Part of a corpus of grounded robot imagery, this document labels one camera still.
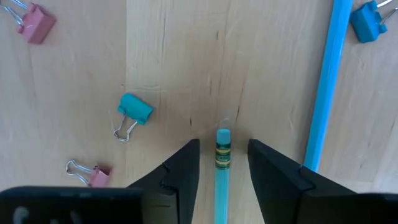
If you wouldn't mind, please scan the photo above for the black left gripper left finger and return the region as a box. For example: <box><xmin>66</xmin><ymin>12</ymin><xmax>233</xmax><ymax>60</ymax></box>
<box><xmin>127</xmin><ymin>139</ymin><xmax>201</xmax><ymax>224</ymax></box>

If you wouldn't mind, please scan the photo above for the teal binder clip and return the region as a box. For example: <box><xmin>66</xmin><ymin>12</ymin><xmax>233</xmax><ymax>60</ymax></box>
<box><xmin>113</xmin><ymin>92</ymin><xmax>154</xmax><ymax>142</ymax></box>

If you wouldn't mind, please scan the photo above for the large pink binder clip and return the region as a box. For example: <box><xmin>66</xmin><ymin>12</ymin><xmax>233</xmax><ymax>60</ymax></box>
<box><xmin>0</xmin><ymin>0</ymin><xmax>57</xmax><ymax>45</ymax></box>

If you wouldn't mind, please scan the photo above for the teal pencil with eraser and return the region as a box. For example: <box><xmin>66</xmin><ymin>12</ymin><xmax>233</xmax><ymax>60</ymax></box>
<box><xmin>214</xmin><ymin>128</ymin><xmax>233</xmax><ymax>224</ymax></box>

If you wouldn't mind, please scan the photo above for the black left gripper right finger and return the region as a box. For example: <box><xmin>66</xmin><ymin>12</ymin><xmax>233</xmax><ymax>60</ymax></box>
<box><xmin>248</xmin><ymin>139</ymin><xmax>355</xmax><ymax>224</ymax></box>

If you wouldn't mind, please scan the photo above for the small pink binder clip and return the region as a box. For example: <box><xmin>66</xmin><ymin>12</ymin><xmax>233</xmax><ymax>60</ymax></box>
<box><xmin>65</xmin><ymin>159</ymin><xmax>112</xmax><ymax>188</ymax></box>

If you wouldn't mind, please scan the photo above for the blue binder clip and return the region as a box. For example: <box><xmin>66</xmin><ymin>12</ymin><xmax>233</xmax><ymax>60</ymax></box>
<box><xmin>349</xmin><ymin>0</ymin><xmax>398</xmax><ymax>44</ymax></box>

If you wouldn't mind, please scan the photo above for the blue pencil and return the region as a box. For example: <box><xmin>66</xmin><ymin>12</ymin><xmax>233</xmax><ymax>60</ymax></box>
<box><xmin>303</xmin><ymin>0</ymin><xmax>354</xmax><ymax>172</ymax></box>

